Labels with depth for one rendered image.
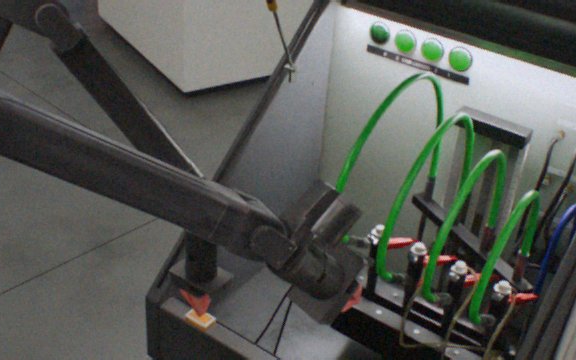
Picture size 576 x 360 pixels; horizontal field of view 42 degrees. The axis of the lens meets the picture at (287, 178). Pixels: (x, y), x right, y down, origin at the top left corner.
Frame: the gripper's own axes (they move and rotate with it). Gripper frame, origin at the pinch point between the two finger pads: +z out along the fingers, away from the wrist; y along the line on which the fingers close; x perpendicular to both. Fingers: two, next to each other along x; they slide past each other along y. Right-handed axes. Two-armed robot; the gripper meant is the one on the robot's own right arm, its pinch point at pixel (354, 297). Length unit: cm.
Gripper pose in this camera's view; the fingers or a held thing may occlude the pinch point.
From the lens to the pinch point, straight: 108.1
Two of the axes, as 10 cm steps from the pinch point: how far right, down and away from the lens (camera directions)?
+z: 4.9, 3.9, 7.8
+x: -6.3, -4.5, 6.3
